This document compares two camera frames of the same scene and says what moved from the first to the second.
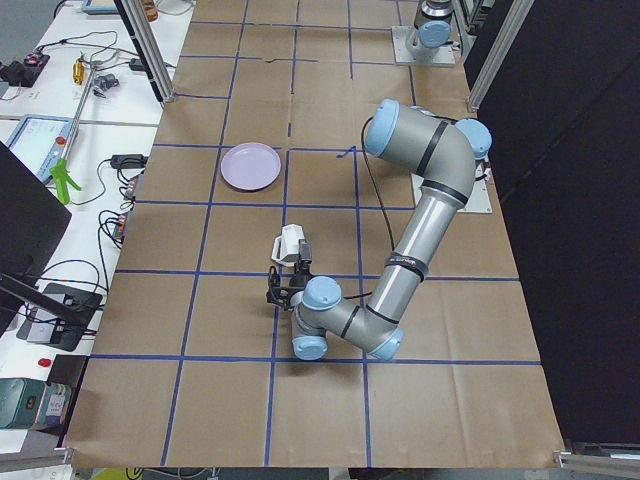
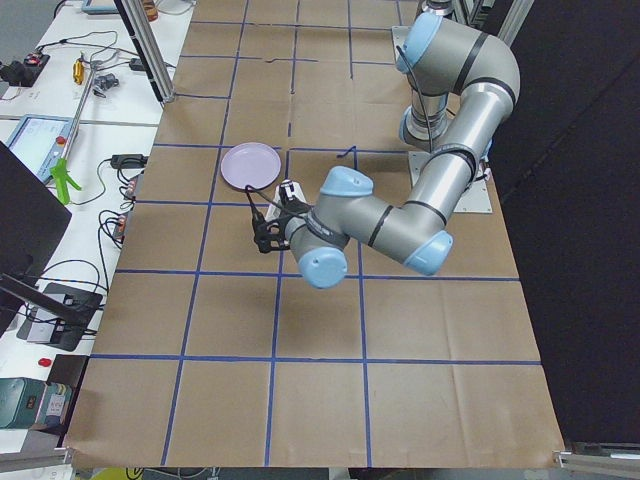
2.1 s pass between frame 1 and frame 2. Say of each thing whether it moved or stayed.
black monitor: stayed
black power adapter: stayed
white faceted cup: moved
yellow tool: stayed
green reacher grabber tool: stayed
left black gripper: moved
